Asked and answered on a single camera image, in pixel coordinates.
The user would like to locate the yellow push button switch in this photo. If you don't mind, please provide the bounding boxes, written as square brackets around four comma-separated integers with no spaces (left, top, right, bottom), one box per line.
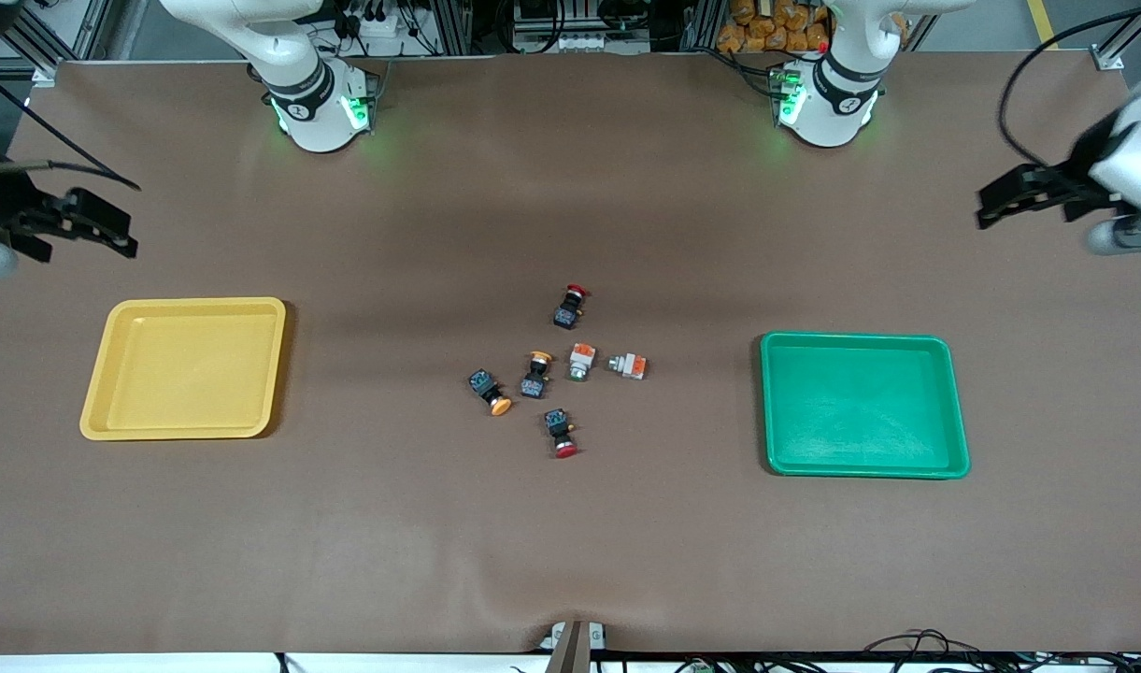
[467,368,514,417]
[520,351,554,400]

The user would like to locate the pile of orange packages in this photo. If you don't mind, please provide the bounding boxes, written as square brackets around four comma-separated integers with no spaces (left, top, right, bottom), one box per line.
[717,0,833,54]

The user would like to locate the aluminium frame post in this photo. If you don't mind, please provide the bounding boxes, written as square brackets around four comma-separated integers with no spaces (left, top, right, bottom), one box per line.
[436,0,473,55]
[679,0,720,52]

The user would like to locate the aluminium frame strut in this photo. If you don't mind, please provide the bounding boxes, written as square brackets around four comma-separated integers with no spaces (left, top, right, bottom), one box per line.
[0,0,113,87]
[1091,0,1141,72]

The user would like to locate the green plastic tray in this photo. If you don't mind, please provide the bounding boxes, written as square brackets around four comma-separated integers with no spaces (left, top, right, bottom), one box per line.
[760,333,971,480]

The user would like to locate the black cable bundle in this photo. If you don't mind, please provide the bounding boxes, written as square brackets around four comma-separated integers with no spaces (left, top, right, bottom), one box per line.
[860,629,1141,673]

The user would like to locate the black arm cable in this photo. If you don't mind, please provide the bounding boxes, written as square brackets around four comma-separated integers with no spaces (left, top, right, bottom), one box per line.
[997,0,1141,171]
[0,58,143,192]

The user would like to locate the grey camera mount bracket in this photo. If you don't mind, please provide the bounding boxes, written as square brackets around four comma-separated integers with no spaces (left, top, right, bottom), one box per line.
[537,620,608,673]

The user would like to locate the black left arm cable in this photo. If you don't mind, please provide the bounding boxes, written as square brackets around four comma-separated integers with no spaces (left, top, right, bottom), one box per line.
[997,0,1141,171]

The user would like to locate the red push button switch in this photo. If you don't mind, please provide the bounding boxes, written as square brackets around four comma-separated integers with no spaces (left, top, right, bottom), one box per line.
[544,408,580,460]
[552,284,592,331]

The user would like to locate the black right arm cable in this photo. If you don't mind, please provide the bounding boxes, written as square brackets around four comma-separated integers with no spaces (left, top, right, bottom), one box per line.
[0,58,143,192]

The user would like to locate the yellow plastic tray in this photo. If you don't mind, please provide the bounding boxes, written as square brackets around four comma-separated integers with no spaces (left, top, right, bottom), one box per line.
[79,297,288,441]

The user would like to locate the white power strip with plugs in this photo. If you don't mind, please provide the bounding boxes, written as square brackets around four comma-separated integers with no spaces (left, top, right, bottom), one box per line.
[332,0,405,57]

